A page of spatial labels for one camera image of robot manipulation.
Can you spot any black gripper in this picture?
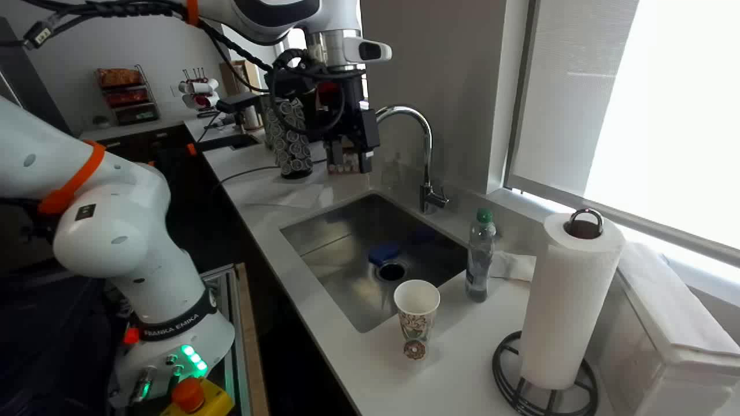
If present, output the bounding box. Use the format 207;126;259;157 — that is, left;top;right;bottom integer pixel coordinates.
308;69;380;176

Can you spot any clear bottle green cap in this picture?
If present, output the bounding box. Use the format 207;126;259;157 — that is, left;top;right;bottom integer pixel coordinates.
464;207;500;302

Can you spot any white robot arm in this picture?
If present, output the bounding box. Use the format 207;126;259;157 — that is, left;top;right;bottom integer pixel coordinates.
0;0;393;407

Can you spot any patterned black white container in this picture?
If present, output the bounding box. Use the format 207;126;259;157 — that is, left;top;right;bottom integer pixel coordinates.
263;96;313;179

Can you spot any stainless steel sink basin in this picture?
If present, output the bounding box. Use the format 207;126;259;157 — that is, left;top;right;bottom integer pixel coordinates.
283;193;468;332

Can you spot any chrome sink faucet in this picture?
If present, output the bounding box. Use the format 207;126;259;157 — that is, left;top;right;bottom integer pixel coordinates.
374;103;449;213

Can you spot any blue sponge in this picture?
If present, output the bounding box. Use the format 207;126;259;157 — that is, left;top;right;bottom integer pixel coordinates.
367;242;400;265

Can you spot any white paper cup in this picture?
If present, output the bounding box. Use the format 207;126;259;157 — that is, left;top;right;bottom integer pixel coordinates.
393;279;443;361

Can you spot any crumpled white paper towel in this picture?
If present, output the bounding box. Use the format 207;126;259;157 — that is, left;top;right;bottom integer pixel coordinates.
493;252;536;281

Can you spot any red snack display rack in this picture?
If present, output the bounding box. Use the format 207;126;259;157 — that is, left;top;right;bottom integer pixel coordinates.
94;66;159;124

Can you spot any white paper towel roll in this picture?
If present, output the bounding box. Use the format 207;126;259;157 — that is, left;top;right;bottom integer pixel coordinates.
519;210;629;392

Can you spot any orange emergency stop button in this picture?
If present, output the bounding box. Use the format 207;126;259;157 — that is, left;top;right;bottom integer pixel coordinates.
159;378;236;416

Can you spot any black wire towel holder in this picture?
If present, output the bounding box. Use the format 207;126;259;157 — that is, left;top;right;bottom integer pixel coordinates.
491;205;606;416

